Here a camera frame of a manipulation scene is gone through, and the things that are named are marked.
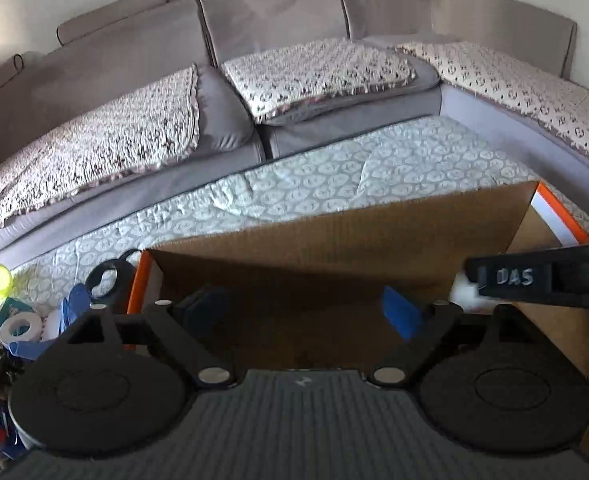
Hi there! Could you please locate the white tape roll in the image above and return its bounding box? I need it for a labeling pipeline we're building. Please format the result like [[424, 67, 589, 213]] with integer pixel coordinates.
[[0, 311, 42, 345]]

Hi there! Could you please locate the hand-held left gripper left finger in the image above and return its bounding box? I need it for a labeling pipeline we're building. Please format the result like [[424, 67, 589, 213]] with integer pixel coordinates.
[[67, 286, 236, 388]]

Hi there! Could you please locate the grey sofa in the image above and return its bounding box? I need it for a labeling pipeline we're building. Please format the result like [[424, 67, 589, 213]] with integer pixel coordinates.
[[0, 0, 589, 266]]

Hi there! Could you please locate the cardboard box with orange edge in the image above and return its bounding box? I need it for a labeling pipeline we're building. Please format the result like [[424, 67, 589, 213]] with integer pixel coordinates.
[[127, 181, 589, 386]]

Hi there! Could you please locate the grey sofa headrest cushion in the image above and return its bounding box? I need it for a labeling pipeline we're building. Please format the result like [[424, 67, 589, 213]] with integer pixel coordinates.
[[56, 0, 168, 46]]

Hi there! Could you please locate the quilted patterned table cover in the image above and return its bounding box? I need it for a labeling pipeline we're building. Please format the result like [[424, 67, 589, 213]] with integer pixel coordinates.
[[0, 115, 589, 321]]

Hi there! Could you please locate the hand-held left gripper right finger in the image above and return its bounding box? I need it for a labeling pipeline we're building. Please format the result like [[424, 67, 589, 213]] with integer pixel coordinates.
[[367, 286, 540, 388]]

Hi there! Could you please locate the patterned sofa seat cover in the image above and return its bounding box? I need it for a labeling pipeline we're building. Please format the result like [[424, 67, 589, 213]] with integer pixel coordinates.
[[222, 37, 418, 126], [0, 64, 201, 233], [397, 40, 589, 176]]

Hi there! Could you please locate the black device with strap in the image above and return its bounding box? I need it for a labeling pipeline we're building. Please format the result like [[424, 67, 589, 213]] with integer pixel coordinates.
[[84, 249, 142, 306]]

